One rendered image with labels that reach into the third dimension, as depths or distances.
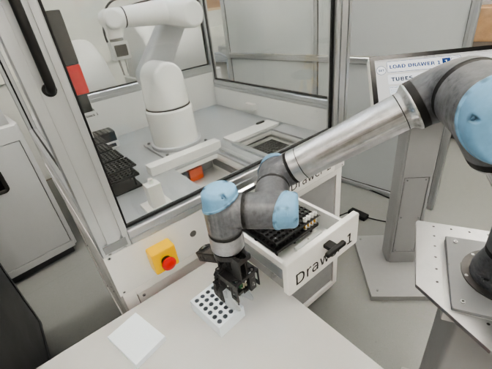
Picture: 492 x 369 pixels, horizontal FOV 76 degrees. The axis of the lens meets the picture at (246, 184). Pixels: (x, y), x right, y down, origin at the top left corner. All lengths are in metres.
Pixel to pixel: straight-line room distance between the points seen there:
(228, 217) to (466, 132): 0.40
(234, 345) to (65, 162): 0.57
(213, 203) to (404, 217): 1.44
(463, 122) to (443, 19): 1.79
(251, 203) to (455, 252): 0.69
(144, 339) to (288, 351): 0.36
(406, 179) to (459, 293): 0.88
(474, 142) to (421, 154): 1.20
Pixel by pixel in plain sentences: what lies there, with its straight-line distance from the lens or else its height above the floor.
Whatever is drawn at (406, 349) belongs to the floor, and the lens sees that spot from 1.81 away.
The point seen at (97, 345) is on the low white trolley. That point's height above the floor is 0.76.
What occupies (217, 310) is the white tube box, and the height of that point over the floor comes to 0.80.
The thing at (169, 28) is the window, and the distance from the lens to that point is 0.84.
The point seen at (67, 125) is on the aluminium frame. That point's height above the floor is 1.29.
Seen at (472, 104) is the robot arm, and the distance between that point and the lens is 0.54.
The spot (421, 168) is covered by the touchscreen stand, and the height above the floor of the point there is 0.67.
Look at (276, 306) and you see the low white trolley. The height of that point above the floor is 0.76.
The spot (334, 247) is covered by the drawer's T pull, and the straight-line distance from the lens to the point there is 0.84.
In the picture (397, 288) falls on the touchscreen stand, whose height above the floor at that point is 0.03.
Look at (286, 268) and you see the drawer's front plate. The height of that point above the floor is 0.92.
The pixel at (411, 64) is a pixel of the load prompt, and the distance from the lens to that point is 1.61.
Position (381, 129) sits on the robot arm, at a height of 1.23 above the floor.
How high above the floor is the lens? 1.48
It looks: 30 degrees down
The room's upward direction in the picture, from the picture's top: 7 degrees counter-clockwise
